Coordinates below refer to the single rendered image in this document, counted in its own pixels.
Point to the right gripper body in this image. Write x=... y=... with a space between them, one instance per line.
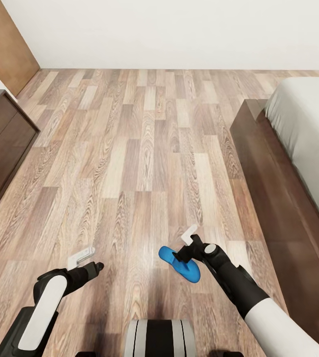
x=187 y=252

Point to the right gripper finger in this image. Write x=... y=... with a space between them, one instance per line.
x=177 y=256

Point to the sandal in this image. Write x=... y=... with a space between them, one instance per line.
x=189 y=271

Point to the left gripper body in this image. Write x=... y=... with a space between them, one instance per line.
x=86 y=273

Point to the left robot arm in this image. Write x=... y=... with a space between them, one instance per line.
x=29 y=333

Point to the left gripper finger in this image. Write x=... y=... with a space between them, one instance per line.
x=99 y=266

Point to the robot trunk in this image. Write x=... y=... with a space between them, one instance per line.
x=159 y=338

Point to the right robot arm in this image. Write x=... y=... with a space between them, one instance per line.
x=276 y=332

